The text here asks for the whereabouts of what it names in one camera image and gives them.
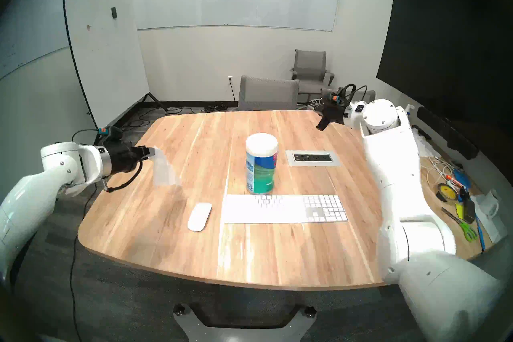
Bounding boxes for table power outlet box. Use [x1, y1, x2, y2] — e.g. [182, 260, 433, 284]
[285, 150, 342, 166]

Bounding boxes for small blue object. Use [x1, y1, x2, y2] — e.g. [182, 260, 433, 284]
[453, 169, 471, 190]

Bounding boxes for white disinfecting wipe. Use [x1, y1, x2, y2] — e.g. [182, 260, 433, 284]
[149, 147, 181, 188]

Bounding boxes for black video conference bar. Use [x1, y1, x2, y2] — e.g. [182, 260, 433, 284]
[416, 106, 479, 159]

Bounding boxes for white keyboard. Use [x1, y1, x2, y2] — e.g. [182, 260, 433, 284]
[222, 195, 348, 225]

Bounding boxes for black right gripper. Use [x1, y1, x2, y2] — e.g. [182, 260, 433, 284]
[309, 90, 348, 132]

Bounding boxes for blue pen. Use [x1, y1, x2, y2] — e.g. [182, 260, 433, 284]
[475, 215, 486, 253]

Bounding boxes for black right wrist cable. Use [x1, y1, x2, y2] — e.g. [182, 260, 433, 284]
[341, 84, 368, 103]

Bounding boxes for yellow black tape roll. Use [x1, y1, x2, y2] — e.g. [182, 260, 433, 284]
[436, 182, 459, 203]

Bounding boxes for wall whiteboard with handwriting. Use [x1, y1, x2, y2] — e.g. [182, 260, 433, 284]
[0, 0, 117, 80]

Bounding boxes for crumpled white tissue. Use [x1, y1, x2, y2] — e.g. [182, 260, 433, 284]
[415, 132, 441, 158]

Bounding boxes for white paper sheet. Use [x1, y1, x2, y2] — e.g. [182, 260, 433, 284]
[471, 194, 509, 243]

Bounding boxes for black wall television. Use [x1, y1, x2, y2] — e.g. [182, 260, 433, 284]
[376, 0, 513, 137]

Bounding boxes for white mug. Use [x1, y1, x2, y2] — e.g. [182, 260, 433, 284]
[479, 188, 500, 218]

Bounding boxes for black block eraser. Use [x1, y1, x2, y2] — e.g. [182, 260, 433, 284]
[461, 198, 477, 224]

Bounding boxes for disinfecting wipes canister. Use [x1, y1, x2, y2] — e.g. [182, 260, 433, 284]
[245, 134, 279, 195]

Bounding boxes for grey office armchair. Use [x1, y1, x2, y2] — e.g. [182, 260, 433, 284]
[289, 49, 335, 107]

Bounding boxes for rolling whiteboard on stand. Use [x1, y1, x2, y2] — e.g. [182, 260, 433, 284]
[61, 0, 169, 145]

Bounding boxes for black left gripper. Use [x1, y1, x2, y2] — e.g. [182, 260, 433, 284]
[102, 127, 156, 175]

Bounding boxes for grey mesh office chair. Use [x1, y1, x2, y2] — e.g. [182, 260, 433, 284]
[237, 75, 300, 111]

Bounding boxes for white computer mouse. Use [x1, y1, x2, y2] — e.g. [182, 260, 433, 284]
[187, 203, 212, 232]

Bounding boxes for green handled scissors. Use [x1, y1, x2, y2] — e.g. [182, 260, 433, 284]
[441, 206, 478, 242]

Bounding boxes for white charger cable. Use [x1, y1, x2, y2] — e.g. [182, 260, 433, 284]
[423, 155, 457, 185]

